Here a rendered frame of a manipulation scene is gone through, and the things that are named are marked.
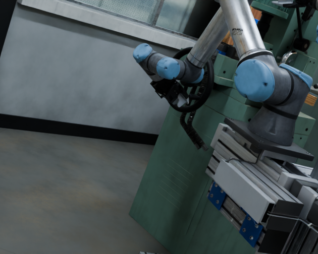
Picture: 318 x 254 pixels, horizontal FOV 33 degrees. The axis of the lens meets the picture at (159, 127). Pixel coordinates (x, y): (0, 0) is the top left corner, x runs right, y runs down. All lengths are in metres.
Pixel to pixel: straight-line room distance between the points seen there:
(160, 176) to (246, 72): 1.17
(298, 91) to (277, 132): 0.14
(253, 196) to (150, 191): 1.28
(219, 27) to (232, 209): 0.64
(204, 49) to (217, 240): 1.06
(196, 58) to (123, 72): 1.78
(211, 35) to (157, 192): 0.99
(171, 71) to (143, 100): 2.00
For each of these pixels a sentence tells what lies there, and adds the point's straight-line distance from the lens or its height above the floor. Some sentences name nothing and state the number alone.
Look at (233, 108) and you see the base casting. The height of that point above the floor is 0.76.
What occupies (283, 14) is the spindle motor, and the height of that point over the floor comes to 1.21.
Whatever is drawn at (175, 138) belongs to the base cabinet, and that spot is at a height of 0.49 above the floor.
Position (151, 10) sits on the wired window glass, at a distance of 3.79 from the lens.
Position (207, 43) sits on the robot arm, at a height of 1.01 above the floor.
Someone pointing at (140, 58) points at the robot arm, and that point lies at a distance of 1.99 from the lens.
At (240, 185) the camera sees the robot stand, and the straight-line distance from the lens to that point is 1.52.
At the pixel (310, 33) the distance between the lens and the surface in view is 2.62.
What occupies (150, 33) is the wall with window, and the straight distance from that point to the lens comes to 3.67.
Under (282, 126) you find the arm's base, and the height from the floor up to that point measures 0.87.
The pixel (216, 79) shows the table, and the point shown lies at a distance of 2.33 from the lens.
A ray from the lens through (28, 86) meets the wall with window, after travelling 3.42.
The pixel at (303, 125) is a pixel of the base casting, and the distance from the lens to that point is 2.73.
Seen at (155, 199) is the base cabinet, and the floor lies 0.17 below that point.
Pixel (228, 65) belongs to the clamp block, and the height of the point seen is 0.93.
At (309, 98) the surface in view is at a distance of 2.35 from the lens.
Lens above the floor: 1.13
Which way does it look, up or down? 14 degrees down
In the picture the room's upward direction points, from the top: 21 degrees clockwise
